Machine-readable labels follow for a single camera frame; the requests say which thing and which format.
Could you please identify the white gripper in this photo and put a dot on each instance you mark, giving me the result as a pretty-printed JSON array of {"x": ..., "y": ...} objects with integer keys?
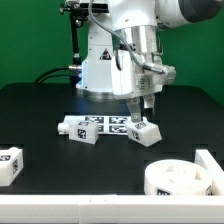
[{"x": 129, "y": 81}]

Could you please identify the white round stool seat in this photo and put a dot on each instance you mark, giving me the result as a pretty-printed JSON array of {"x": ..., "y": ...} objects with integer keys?
[{"x": 176, "y": 177}]

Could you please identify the paper sheet with markers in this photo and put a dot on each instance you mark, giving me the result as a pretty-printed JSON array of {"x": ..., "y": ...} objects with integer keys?
[{"x": 113, "y": 125}]

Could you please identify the white L-shaped fence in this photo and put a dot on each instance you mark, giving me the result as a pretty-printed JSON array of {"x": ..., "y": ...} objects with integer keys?
[{"x": 115, "y": 209}]

